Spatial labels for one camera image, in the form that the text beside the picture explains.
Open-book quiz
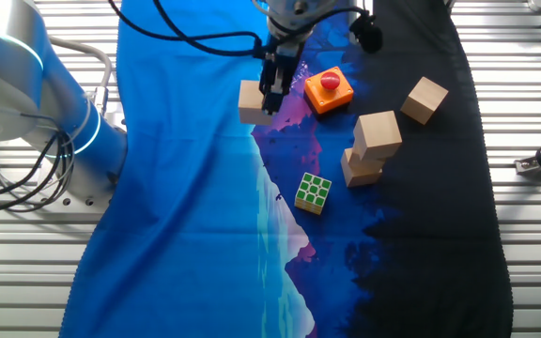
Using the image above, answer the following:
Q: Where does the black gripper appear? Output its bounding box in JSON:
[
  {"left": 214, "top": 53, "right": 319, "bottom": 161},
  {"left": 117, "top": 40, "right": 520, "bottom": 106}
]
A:
[{"left": 257, "top": 35, "right": 307, "bottom": 116}]

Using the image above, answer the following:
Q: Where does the orange square base block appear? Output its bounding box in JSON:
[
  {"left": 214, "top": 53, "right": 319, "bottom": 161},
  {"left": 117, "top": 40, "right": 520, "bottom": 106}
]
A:
[{"left": 303, "top": 66, "right": 355, "bottom": 115}]

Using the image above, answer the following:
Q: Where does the Rubik's cube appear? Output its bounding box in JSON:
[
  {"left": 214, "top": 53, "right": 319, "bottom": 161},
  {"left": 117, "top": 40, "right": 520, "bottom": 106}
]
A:
[{"left": 294, "top": 172, "right": 333, "bottom": 216}]

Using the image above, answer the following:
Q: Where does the blue mountain print cloth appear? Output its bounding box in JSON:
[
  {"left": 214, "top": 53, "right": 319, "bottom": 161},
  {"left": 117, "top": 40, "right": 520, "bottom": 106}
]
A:
[{"left": 58, "top": 0, "right": 515, "bottom": 338}]

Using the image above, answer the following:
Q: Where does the black cable connector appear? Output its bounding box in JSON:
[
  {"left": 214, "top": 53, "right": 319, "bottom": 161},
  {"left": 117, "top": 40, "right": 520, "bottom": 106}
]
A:
[{"left": 348, "top": 13, "right": 385, "bottom": 54}]

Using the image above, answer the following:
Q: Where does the grey hose with metal connector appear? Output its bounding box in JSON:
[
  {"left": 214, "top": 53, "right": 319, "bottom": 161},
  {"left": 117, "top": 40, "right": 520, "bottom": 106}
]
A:
[{"left": 49, "top": 36, "right": 115, "bottom": 116}]

